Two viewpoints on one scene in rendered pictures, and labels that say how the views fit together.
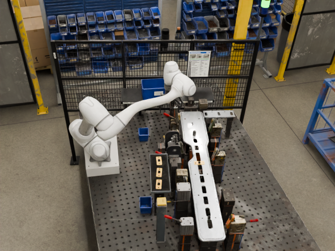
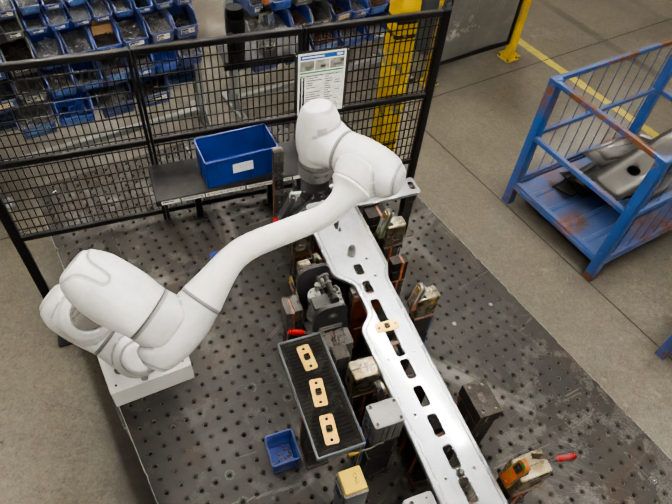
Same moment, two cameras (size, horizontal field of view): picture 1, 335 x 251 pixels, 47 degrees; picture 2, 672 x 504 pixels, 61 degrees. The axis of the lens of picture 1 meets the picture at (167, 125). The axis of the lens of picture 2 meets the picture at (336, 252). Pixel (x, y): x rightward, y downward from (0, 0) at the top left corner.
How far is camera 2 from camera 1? 1.33 m
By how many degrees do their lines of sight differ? 16
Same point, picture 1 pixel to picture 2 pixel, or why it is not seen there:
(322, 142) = (543, 197)
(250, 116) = not seen: hidden behind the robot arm
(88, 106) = (94, 286)
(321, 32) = not seen: outside the picture
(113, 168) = (178, 373)
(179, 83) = (361, 167)
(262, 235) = (548, 452)
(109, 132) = (180, 347)
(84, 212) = (121, 455)
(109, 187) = (180, 422)
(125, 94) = (162, 180)
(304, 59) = (468, 39)
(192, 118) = not seen: hidden behind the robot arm
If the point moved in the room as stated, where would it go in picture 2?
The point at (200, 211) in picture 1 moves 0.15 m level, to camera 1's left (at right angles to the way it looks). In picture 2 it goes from (435, 461) to (387, 473)
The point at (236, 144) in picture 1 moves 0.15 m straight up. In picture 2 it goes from (422, 245) to (429, 223)
